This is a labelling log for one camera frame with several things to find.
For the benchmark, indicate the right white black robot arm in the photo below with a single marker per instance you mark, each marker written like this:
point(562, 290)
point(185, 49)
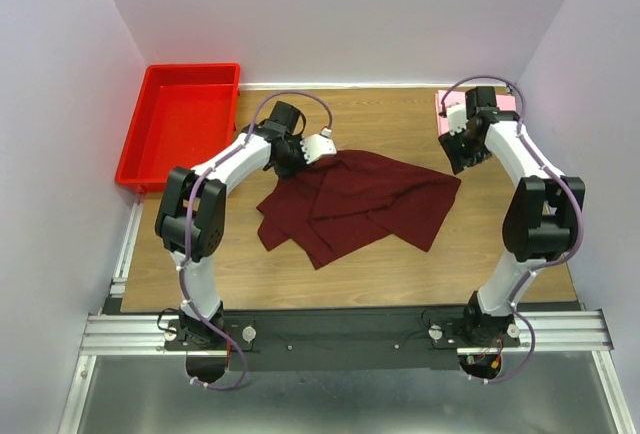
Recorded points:
point(543, 226)

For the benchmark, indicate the aluminium frame rail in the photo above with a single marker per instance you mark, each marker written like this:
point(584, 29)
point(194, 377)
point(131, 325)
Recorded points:
point(559, 331)

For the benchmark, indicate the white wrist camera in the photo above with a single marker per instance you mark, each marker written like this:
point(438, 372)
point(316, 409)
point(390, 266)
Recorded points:
point(456, 116)
point(317, 147)

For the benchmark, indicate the red plastic bin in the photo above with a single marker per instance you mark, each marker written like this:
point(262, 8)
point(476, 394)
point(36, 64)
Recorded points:
point(184, 115)

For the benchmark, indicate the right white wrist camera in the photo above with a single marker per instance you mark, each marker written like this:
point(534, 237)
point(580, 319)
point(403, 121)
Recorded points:
point(456, 116)

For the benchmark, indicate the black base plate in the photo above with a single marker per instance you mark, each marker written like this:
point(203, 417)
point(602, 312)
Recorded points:
point(333, 339)

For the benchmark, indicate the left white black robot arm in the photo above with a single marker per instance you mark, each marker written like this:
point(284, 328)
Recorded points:
point(192, 213)

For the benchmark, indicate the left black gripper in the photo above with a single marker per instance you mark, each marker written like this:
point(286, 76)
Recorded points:
point(284, 173)

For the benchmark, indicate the maroon t shirt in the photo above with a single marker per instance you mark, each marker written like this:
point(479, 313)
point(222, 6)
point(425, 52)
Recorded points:
point(352, 199)

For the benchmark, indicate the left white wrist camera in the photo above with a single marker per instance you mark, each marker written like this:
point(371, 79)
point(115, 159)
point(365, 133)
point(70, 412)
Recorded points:
point(317, 147)

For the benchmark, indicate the folded pink t shirt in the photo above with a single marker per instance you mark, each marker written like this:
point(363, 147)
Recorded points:
point(504, 102)

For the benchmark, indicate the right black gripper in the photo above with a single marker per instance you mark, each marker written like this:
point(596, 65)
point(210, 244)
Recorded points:
point(457, 160)

